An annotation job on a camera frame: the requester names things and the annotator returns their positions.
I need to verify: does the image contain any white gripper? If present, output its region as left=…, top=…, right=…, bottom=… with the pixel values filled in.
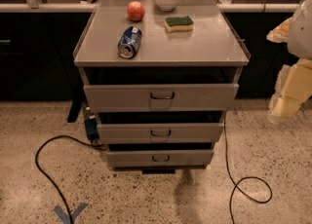
left=266, top=18, right=312, bottom=120

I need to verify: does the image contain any grey bottom drawer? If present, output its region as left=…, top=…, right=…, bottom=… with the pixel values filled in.
left=106, top=150, right=214, bottom=168

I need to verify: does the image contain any grey drawer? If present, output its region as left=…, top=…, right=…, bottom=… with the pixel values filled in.
left=97, top=123, right=223, bottom=144
left=84, top=84, right=239, bottom=113
left=106, top=150, right=214, bottom=168

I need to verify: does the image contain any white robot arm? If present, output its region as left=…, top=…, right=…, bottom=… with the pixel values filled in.
left=267, top=0, right=312, bottom=124

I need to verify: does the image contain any grey top drawer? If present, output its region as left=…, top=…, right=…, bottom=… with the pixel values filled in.
left=84, top=84, right=239, bottom=113

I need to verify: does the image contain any grey metal drawer cabinet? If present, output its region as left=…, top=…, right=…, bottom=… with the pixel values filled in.
left=74, top=0, right=249, bottom=169

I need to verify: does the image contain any grey middle drawer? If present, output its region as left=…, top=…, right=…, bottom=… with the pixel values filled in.
left=97, top=123, right=223, bottom=144

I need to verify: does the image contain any green yellow sponge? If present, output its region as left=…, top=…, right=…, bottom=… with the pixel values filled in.
left=164, top=16, right=194, bottom=32

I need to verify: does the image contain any blue soda can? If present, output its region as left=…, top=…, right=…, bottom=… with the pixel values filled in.
left=118, top=26, right=142, bottom=58

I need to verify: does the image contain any red apple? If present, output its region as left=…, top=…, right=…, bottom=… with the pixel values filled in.
left=127, top=1, right=145, bottom=21

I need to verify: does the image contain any blue power adapter box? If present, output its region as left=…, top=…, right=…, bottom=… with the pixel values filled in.
left=84, top=118, right=98, bottom=140

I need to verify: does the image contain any blue tape floor mark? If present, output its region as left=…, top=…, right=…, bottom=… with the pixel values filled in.
left=54, top=203, right=88, bottom=224

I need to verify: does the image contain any black floor cable left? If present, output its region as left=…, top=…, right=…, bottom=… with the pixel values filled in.
left=34, top=134, right=107, bottom=224

